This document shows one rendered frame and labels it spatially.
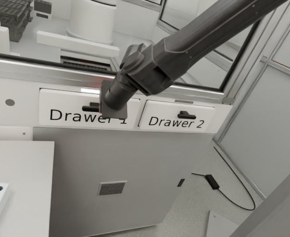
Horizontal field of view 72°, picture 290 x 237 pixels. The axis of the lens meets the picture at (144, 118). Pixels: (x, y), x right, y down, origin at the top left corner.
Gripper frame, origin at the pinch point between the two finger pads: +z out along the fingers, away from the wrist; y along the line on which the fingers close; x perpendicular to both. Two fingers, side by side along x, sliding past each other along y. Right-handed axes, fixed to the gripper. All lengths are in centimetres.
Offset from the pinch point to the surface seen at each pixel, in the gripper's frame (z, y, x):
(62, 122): 6.9, -1.9, 11.2
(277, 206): 16, -36, -91
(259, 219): 30, -43, -93
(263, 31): -25, 23, -45
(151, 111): 1.1, 2.1, -15.8
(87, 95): -0.8, 4.0, 5.5
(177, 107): -1.1, 3.6, -25.2
